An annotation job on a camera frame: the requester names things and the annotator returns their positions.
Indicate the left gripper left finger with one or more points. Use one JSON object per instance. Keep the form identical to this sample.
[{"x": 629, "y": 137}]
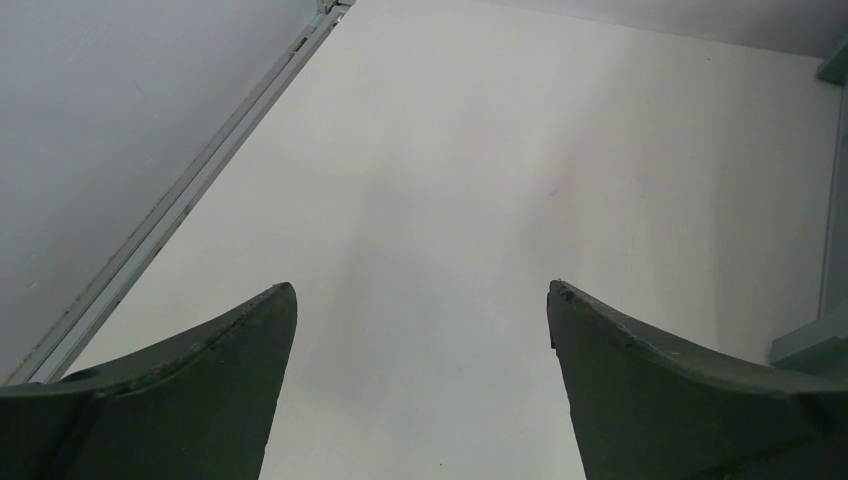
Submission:
[{"x": 197, "y": 405}]

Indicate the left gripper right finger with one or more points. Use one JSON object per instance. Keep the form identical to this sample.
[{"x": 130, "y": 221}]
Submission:
[{"x": 647, "y": 404}]

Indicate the grey plastic storage bin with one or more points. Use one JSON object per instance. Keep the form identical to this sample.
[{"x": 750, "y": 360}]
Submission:
[{"x": 819, "y": 347}]

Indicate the aluminium frame rail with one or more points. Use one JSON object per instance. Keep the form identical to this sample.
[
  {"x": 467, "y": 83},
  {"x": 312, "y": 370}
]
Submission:
[{"x": 109, "y": 110}]

